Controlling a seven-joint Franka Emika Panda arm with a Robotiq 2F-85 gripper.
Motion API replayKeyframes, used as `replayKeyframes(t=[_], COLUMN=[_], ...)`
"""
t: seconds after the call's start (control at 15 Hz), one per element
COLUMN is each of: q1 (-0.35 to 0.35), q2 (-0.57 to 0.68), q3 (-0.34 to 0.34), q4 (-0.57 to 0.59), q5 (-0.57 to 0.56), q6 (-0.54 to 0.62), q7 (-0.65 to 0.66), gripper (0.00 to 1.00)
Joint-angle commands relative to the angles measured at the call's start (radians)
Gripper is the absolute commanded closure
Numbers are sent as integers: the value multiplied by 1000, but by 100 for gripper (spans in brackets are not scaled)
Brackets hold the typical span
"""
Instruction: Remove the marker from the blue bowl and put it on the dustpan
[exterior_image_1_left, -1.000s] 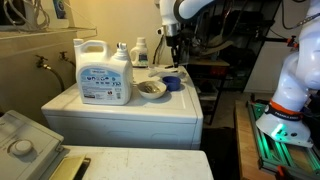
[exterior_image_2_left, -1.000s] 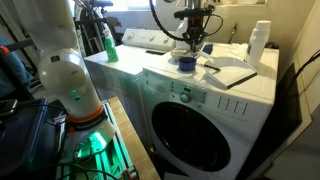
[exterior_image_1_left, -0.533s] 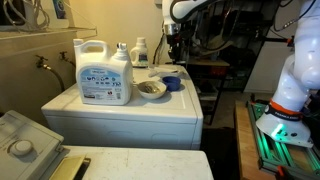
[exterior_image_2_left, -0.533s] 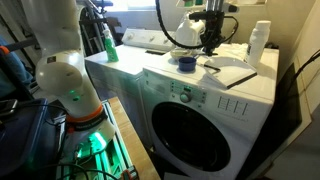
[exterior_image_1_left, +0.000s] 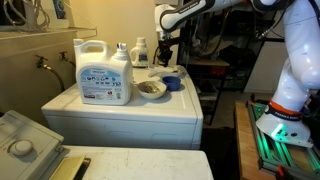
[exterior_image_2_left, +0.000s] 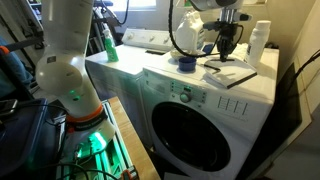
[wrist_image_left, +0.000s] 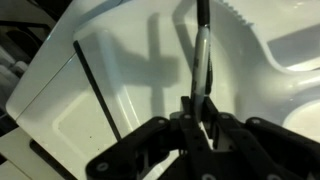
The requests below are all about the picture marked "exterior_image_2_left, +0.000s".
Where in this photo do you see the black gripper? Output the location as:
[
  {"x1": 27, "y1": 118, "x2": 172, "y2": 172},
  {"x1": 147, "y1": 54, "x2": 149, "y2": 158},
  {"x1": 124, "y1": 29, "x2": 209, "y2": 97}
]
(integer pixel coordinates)
[{"x1": 218, "y1": 21, "x2": 240, "y2": 63}]

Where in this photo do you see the black marker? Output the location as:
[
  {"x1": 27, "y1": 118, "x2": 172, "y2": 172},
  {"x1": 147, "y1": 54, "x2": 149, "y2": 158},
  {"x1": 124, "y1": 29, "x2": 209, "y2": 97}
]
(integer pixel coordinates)
[{"x1": 203, "y1": 63, "x2": 222, "y2": 72}]

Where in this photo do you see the white bowl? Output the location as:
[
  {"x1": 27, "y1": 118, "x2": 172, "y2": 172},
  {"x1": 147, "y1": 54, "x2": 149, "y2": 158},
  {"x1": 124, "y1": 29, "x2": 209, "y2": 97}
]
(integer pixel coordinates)
[{"x1": 169, "y1": 48, "x2": 188, "y2": 61}]

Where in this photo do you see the small white detergent bottle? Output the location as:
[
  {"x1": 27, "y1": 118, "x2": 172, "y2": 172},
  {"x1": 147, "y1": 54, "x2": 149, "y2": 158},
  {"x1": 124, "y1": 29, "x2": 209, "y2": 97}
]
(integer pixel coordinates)
[{"x1": 244, "y1": 19, "x2": 272, "y2": 68}]

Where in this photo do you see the large white detergent jug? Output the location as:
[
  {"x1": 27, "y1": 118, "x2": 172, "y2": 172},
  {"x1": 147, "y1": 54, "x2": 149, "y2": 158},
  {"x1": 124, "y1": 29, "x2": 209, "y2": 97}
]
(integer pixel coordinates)
[{"x1": 174, "y1": 9, "x2": 207, "y2": 55}]

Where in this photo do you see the blue cup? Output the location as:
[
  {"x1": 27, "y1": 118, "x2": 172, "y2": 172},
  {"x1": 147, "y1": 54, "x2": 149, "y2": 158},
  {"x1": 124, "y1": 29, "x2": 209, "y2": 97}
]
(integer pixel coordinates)
[{"x1": 177, "y1": 55, "x2": 198, "y2": 73}]

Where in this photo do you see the white front-load washing machine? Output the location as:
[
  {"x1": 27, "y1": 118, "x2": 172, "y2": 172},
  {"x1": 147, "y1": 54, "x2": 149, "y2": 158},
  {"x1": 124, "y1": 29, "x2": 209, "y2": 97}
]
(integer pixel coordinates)
[{"x1": 141, "y1": 41, "x2": 280, "y2": 180}]

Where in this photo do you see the green spray bottle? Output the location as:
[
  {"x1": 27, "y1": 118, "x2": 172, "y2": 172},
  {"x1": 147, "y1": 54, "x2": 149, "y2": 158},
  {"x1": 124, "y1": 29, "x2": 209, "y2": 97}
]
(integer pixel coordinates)
[{"x1": 102, "y1": 27, "x2": 120, "y2": 63}]

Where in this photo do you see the black metal storage rack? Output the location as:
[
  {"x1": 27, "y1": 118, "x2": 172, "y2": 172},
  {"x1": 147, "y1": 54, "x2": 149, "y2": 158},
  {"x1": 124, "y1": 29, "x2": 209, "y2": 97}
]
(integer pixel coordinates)
[{"x1": 87, "y1": 0, "x2": 122, "y2": 56}]

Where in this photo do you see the wooden table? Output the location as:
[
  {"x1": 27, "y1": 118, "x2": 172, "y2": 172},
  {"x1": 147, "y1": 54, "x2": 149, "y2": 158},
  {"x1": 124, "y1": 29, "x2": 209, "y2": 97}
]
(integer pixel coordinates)
[{"x1": 107, "y1": 96, "x2": 162, "y2": 180}]

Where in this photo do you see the dark blue chair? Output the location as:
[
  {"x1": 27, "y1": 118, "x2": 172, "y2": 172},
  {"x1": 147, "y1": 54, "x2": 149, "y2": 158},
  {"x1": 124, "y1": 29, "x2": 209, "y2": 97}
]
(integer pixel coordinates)
[{"x1": 0, "y1": 98, "x2": 66, "y2": 178}]

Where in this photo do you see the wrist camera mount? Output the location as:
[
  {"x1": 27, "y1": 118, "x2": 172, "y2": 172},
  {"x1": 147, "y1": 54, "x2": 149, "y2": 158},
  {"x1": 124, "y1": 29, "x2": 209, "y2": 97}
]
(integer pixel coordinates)
[{"x1": 202, "y1": 12, "x2": 253, "y2": 32}]

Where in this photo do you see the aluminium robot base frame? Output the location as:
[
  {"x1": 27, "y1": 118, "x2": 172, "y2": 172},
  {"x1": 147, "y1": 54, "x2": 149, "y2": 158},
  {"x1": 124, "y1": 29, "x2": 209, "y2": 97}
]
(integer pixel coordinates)
[{"x1": 55, "y1": 99, "x2": 140, "y2": 180}]

